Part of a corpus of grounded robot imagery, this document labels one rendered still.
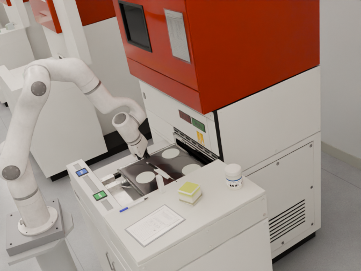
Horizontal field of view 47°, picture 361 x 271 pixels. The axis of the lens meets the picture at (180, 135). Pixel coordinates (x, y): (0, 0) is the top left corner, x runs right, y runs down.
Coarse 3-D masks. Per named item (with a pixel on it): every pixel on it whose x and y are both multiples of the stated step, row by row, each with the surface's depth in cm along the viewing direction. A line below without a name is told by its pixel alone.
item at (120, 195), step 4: (120, 188) 211; (112, 192) 209; (116, 192) 208; (120, 192) 208; (124, 192) 207; (116, 196) 206; (120, 196) 205; (124, 196) 205; (128, 196) 204; (120, 200) 202; (124, 200) 202; (128, 200) 201; (132, 200) 201; (120, 204) 199; (124, 204) 199
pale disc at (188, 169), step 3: (189, 165) 215; (192, 165) 215; (195, 165) 214; (198, 165) 214; (183, 168) 214; (186, 168) 213; (189, 168) 213; (192, 168) 212; (195, 168) 212; (198, 168) 211; (183, 171) 211; (186, 171) 211; (189, 171) 211; (192, 171) 210; (186, 174) 208
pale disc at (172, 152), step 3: (165, 150) 232; (168, 150) 232; (171, 150) 231; (174, 150) 231; (177, 150) 230; (162, 153) 230; (165, 153) 229; (168, 153) 229; (171, 153) 228; (174, 153) 228; (177, 153) 227; (165, 156) 226; (168, 156) 226; (171, 156) 225; (174, 156) 225
